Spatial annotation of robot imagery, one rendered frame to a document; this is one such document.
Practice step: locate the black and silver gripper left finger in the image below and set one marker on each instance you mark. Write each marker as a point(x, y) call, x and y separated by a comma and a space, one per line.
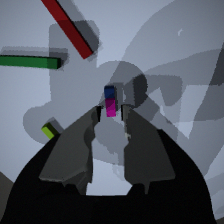
point(64, 159)

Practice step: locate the magenta rod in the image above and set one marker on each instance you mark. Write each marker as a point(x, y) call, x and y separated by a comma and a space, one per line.
point(110, 107)

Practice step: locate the small blue block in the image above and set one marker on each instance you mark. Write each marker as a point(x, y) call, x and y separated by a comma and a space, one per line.
point(109, 92)

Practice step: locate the dark red rod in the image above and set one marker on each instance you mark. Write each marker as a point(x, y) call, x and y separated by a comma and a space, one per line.
point(68, 27)

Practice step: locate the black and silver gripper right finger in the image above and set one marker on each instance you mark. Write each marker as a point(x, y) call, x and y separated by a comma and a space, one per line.
point(154, 159)

